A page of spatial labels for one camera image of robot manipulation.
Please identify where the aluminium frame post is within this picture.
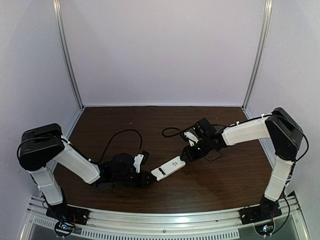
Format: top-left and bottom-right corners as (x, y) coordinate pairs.
(52, 0), (84, 111)
(242, 0), (273, 110)

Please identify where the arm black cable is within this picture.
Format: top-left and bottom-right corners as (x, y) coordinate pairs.
(99, 129), (144, 163)
(162, 126), (196, 138)

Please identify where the left aluminium frame post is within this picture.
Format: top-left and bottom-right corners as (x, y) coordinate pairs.
(52, 0), (84, 111)

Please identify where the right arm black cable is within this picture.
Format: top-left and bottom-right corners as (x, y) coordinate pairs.
(162, 126), (196, 138)

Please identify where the right aluminium frame post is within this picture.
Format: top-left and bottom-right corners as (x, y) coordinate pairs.
(242, 0), (273, 110)

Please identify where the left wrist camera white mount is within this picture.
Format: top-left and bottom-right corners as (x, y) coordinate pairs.
(133, 151), (150, 173)

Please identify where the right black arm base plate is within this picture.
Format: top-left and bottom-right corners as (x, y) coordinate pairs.
(238, 205), (282, 225)

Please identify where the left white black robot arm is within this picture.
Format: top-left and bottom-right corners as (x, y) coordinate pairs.
(16, 123), (157, 222)

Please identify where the white remote control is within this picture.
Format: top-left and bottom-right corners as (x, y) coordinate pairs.
(151, 156), (186, 182)

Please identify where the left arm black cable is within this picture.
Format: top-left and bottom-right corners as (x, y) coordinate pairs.
(99, 129), (144, 163)

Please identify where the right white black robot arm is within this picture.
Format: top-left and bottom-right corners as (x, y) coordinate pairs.
(181, 107), (306, 221)

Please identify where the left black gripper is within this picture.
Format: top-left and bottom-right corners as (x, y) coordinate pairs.
(113, 170), (157, 190)

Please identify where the round circuit board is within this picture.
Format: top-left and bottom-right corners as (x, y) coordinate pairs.
(53, 221), (75, 238)
(254, 221), (275, 237)

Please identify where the right round circuit board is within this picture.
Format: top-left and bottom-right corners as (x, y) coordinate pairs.
(254, 221), (275, 237)

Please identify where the left round circuit board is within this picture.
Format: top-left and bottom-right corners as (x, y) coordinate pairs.
(53, 221), (75, 238)

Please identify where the curved aluminium front rail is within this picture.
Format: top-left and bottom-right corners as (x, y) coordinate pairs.
(17, 196), (311, 240)

